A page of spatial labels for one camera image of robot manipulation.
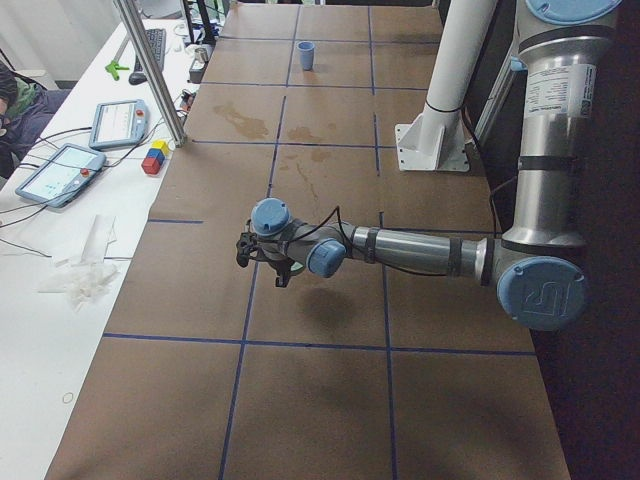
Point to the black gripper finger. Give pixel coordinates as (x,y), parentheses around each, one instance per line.
(283,274)
(242,253)

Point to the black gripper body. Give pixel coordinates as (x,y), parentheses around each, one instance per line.
(278,264)

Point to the light blue plastic cup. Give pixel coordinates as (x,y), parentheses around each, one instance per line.
(306,52)

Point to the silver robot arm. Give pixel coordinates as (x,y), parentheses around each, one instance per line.
(534,265)

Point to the red toy block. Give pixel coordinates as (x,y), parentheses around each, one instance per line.
(151,165)

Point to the brown paper table cover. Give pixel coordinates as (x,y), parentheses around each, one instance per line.
(209,371)

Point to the blue toy block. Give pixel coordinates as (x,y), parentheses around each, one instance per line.
(157,154)

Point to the yellow toy block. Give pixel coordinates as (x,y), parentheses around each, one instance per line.
(161,145)

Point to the crumpled white paper towels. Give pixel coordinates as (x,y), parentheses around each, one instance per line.
(81,271)

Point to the far teach pendant tablet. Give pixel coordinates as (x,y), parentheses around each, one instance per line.
(118,124)

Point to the teach pendant tablet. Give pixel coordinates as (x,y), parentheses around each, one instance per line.
(118,124)
(63,176)

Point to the near teach pendant tablet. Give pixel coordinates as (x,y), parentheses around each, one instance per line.
(63,176)

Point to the metal cylinder can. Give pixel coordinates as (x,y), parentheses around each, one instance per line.
(202,54)

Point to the black computer mouse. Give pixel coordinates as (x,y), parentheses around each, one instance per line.
(137,78)

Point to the green plastic clamp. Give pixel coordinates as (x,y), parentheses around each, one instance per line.
(114,69)

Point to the black keyboard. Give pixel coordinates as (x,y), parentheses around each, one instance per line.
(157,41)

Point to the seated person in background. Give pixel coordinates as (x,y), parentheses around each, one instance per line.
(26,109)

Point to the white camera pole with base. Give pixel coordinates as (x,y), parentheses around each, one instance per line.
(435,140)

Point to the aluminium frame post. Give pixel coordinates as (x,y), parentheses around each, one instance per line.
(137,34)

